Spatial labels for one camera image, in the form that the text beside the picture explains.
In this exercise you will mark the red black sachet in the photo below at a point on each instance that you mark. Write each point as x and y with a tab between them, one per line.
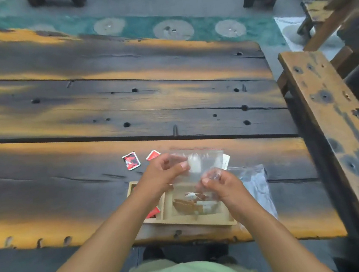
131	161

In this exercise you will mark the person's right hand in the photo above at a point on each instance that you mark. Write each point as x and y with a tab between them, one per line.
230	193

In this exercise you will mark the long rustic wooden bench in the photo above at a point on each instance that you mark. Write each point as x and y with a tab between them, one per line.
324	109

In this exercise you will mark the pile of white sachets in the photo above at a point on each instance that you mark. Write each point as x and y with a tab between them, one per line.
187	207

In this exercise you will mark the clear plastic zip bag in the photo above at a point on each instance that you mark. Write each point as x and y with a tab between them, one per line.
201	157
255	184

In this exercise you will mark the person's right forearm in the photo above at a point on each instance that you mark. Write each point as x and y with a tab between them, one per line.
281	248

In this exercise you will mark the person's left forearm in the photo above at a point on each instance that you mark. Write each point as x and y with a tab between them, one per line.
93	258

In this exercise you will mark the person's black left shoe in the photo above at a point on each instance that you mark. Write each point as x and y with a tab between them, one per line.
153	253

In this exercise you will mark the round stone floor disc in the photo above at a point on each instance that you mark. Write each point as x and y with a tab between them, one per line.
230	28
173	30
109	26

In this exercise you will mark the person's left hand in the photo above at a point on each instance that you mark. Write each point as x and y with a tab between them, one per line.
161	176

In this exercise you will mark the pile of red sachets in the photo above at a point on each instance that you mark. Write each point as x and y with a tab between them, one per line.
154	212

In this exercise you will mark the wooden three-compartment tray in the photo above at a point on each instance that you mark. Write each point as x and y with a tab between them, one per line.
192	225

